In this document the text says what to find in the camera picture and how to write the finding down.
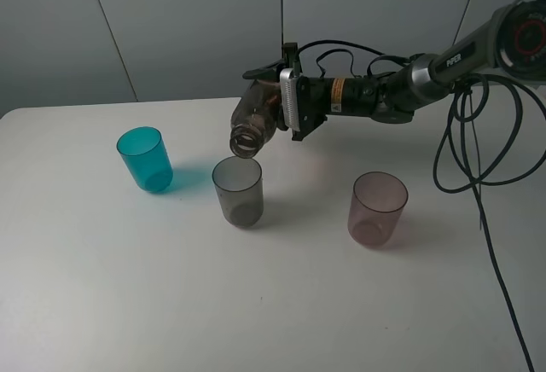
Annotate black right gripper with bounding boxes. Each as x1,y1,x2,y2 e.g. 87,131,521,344
242,60,380,142

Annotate brown translucent water bottle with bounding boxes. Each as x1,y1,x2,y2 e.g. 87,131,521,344
229,80,282,159

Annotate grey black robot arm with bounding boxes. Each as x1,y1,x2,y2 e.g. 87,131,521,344
230,0,545,153

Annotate grey translucent plastic cup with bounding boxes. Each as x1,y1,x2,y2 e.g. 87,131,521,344
212,156,264,228

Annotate teal translucent plastic cup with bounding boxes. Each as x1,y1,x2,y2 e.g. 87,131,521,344
116,126,173,193

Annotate pink translucent plastic cup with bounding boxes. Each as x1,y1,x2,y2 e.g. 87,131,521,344
347,171,409,248

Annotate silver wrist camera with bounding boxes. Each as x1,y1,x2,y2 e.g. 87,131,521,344
279,43,309,134

